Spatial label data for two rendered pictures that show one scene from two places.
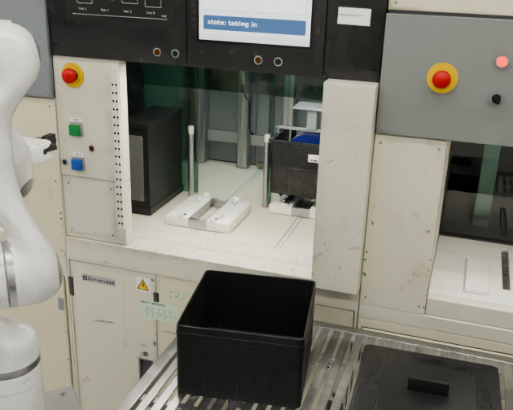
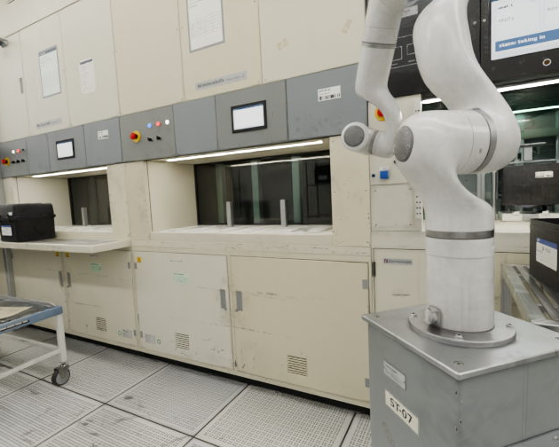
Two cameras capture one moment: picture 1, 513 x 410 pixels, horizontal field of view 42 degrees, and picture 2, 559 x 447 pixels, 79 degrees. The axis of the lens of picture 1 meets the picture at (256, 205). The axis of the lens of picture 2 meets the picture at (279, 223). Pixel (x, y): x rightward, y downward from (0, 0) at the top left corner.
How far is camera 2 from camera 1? 100 cm
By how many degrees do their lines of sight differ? 19
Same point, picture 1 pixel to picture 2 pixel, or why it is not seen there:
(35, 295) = (508, 150)
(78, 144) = (385, 160)
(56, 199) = (366, 204)
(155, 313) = not seen: hidden behind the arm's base
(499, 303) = not seen: outside the picture
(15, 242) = (484, 101)
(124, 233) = (420, 221)
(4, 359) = (481, 215)
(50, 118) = not seen: hidden behind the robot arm
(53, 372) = (355, 341)
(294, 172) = (523, 187)
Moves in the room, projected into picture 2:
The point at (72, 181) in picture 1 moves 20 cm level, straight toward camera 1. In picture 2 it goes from (378, 188) to (400, 187)
